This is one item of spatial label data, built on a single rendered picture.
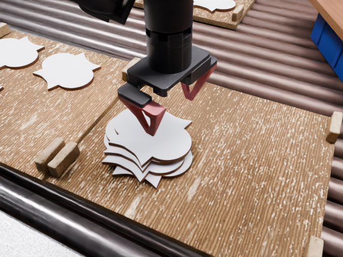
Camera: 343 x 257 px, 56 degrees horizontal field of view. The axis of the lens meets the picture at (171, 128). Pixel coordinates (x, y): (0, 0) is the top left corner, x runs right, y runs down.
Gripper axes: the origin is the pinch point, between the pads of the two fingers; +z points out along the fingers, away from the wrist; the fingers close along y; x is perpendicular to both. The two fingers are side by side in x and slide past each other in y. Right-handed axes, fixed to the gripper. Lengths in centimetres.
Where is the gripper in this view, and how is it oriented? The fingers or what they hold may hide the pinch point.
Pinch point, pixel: (170, 111)
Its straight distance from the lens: 48.7
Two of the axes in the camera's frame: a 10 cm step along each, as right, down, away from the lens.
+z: 0.1, 6.9, 7.2
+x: 7.9, 4.4, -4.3
